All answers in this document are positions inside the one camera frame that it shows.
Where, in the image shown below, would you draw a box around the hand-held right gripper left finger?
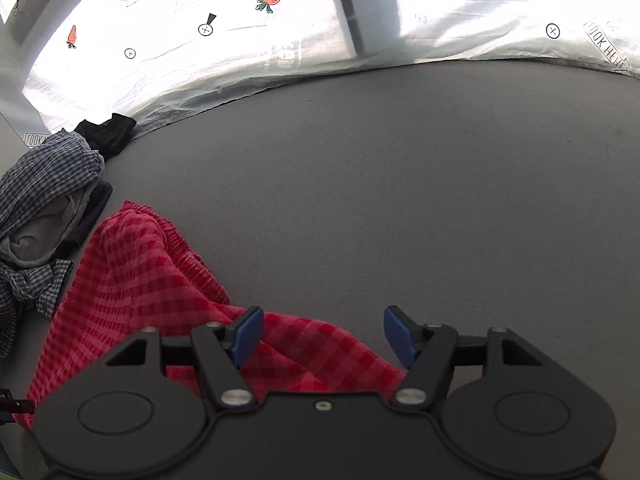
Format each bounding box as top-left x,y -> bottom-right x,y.
102,305 -> 266,409

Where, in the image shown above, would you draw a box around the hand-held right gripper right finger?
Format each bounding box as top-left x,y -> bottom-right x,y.
382,305 -> 546,409

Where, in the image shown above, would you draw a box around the red checked shorts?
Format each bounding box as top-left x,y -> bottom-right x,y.
12,201 -> 408,431

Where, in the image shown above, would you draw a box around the dark grey garment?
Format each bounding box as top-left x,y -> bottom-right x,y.
54,181 -> 114,264

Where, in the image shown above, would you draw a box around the blue checked shirt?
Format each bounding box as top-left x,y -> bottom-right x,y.
0,129 -> 106,361

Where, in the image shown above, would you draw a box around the black garment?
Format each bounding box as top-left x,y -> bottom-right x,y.
74,112 -> 137,161

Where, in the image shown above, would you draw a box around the white carrot printed curtain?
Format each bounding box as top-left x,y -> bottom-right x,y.
0,0 -> 640,150

